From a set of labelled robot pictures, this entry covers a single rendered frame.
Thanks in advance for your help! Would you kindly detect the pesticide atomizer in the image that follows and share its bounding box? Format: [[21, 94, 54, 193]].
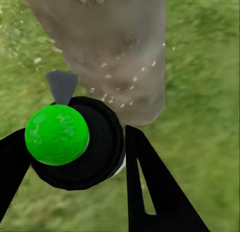
[[24, 70, 126, 191]]

